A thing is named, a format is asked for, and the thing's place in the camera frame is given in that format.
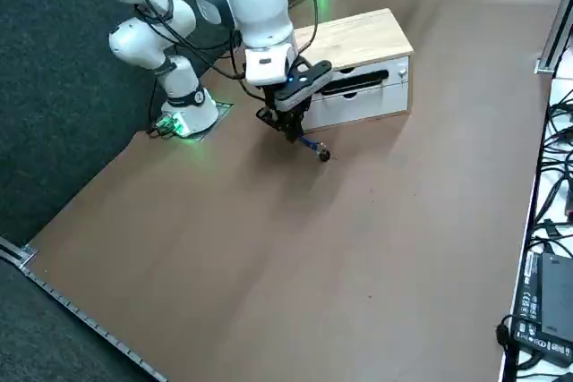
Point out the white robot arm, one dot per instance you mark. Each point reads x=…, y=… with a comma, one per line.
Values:
x=259, y=6

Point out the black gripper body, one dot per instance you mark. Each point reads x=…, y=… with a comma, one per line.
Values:
x=309, y=80

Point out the wooden drawer box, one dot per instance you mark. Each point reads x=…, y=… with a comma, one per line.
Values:
x=358, y=37

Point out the aluminium table edge rail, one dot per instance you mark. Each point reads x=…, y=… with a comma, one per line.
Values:
x=95, y=324

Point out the aluminium profile post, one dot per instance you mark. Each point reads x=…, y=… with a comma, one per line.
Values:
x=553, y=42

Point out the black power adapter brick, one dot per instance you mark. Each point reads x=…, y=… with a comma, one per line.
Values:
x=557, y=292
x=550, y=348

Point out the small silver hook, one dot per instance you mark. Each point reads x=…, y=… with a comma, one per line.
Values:
x=402, y=72

